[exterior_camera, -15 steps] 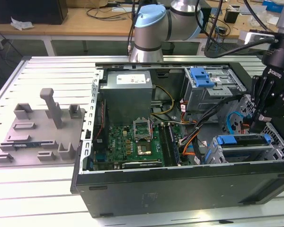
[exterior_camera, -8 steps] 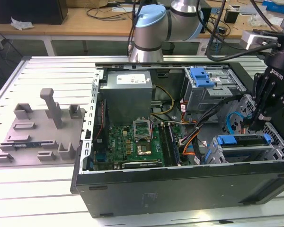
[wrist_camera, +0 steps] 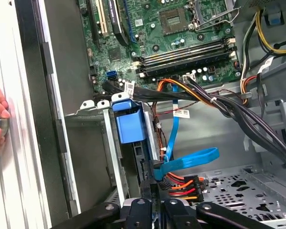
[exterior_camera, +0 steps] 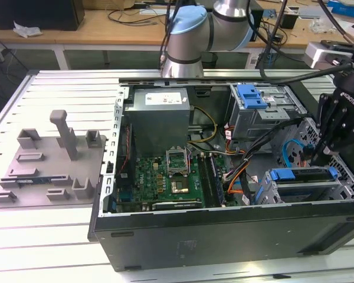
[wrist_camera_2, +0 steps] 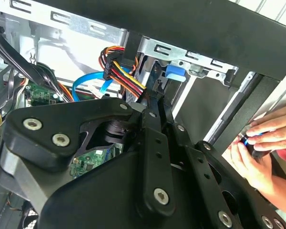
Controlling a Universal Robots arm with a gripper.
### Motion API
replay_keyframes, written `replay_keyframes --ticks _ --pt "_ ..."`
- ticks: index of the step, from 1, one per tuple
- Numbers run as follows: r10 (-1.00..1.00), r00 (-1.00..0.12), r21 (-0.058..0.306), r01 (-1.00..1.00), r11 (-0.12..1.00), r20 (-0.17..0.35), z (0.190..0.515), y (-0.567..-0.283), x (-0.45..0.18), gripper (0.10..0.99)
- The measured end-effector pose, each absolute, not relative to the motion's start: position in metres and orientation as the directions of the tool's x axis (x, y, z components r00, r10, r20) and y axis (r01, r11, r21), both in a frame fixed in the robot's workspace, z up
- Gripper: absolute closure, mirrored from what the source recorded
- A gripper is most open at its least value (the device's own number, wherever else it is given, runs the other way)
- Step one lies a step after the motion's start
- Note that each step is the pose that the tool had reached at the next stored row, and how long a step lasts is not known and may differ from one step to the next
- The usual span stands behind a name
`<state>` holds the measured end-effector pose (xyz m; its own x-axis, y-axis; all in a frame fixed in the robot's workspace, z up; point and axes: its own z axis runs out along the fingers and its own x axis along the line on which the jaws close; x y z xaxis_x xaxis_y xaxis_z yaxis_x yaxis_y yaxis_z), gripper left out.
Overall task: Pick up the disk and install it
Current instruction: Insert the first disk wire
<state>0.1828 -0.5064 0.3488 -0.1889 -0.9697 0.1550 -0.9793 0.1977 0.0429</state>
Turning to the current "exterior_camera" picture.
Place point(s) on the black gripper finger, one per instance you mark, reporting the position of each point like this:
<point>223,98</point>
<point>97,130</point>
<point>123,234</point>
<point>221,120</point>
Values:
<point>348,138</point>
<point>324,112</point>

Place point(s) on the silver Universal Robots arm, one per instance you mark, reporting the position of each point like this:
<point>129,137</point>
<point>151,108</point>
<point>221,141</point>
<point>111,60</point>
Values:
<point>188,38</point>

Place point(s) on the metal disk bay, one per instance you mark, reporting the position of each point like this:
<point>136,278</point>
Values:
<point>264,191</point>

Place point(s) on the clear plastic bag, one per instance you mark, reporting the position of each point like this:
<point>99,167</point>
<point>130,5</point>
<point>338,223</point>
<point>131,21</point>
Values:
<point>318,26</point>

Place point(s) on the blue drive cage latch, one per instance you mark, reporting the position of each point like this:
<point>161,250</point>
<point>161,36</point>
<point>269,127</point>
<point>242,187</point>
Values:
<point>250,97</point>

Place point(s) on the grey optical drive cage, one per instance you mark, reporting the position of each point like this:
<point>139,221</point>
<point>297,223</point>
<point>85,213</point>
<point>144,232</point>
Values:
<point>247,123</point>

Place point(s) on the blue cardboard box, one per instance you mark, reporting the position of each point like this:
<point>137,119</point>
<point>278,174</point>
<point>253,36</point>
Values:
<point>345,7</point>

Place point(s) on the grey flat box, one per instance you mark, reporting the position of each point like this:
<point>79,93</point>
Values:
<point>312,12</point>

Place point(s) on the small black power adapter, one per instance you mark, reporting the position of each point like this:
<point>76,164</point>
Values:
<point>276,37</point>

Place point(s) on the small black box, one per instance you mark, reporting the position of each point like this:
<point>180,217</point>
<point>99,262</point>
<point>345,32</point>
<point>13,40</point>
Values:
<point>290,21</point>

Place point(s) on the black computer box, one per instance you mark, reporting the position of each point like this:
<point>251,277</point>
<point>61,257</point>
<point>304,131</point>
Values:
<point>258,26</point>

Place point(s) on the black mesh waste bin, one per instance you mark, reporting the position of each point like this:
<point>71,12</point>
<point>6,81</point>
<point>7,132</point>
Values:
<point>209,60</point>

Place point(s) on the black RAM slot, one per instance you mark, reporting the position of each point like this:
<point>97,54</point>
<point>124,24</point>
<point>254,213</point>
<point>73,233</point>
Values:
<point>217,182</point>
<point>203,179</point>

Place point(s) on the black PC case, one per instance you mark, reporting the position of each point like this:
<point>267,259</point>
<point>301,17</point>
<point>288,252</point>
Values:
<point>224,241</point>

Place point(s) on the CPU socket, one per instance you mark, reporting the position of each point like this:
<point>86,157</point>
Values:
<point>179,185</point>

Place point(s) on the grey power supply unit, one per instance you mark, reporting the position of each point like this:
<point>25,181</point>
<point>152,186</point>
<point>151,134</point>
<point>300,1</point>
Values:
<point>156,123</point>

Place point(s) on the black graphics card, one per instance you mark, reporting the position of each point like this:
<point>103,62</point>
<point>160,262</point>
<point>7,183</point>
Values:
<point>177,205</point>

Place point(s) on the green motherboard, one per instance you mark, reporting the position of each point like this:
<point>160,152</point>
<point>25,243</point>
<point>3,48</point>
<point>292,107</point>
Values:
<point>147,179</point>

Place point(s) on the blue port connector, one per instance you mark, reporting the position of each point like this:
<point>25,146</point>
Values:
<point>126,197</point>

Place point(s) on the wooden desk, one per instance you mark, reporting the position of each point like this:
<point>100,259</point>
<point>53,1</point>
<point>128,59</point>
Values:
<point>91,32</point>

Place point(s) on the grey plastic parts rack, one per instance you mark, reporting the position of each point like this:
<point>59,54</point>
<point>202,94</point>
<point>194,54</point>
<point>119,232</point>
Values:
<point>56,168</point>

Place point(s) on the large black box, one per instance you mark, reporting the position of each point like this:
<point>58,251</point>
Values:
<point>47,14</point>

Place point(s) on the RAM stick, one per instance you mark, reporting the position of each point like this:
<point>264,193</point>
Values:
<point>32,180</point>

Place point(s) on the crumpled white wrap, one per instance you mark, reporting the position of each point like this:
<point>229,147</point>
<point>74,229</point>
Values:
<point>26,29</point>

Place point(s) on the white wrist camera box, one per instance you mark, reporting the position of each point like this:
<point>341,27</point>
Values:
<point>315,56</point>

